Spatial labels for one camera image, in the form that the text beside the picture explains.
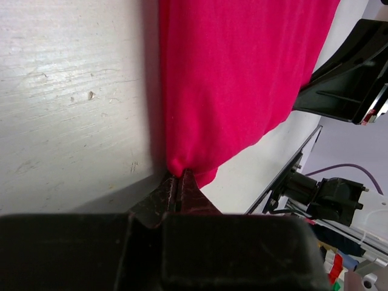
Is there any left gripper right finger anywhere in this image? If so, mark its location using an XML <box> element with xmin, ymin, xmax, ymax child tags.
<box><xmin>162</xmin><ymin>170</ymin><xmax>330</xmax><ymax>290</ymax></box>

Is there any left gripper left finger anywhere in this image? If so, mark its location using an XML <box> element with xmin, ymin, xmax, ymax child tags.
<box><xmin>1</xmin><ymin>174</ymin><xmax>178</xmax><ymax>290</ymax></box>

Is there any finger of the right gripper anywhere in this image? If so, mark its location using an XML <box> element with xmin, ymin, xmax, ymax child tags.
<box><xmin>293</xmin><ymin>19</ymin><xmax>387</xmax><ymax>125</ymax></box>

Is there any red t shirt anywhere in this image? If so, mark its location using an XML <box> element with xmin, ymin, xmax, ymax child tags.
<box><xmin>159</xmin><ymin>1</ymin><xmax>339</xmax><ymax>186</ymax></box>

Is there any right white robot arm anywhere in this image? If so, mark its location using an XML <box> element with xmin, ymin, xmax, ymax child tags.
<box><xmin>281</xmin><ymin>19</ymin><xmax>387</xmax><ymax>264</ymax></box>

